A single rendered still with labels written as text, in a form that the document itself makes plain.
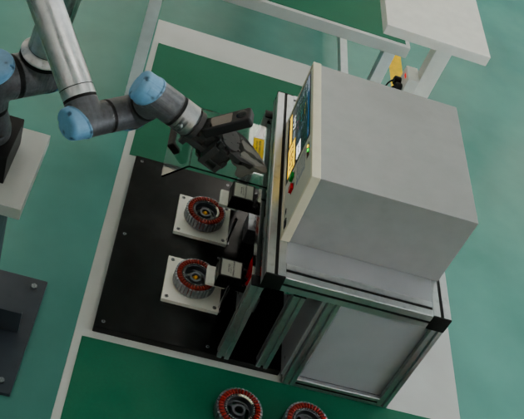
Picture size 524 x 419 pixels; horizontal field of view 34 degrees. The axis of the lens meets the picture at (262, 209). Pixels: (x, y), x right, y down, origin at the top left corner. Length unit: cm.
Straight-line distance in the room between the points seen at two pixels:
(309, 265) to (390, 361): 35
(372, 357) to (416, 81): 130
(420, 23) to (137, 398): 148
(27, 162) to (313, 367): 97
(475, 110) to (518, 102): 39
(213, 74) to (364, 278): 125
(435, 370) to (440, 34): 105
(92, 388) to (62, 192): 157
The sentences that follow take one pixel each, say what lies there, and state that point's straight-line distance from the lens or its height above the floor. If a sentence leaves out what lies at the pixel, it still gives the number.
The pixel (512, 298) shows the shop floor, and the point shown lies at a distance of 398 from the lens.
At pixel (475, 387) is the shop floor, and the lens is 353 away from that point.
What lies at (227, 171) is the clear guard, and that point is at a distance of 214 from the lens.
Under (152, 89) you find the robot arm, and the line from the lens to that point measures 186.
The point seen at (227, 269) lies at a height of 87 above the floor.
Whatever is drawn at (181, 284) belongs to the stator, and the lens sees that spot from 218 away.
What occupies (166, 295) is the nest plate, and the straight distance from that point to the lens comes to 219.
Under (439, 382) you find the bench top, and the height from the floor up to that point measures 75.
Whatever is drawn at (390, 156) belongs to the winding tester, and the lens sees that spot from 198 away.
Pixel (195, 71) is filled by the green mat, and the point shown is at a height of 75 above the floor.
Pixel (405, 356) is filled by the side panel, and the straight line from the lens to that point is 211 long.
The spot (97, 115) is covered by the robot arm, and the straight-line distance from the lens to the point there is 189.
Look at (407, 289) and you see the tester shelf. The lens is 200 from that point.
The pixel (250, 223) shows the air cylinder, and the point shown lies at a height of 82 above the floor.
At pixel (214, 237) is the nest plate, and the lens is 237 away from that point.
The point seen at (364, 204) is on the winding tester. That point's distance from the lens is 188.
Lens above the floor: 243
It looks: 41 degrees down
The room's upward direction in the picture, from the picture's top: 24 degrees clockwise
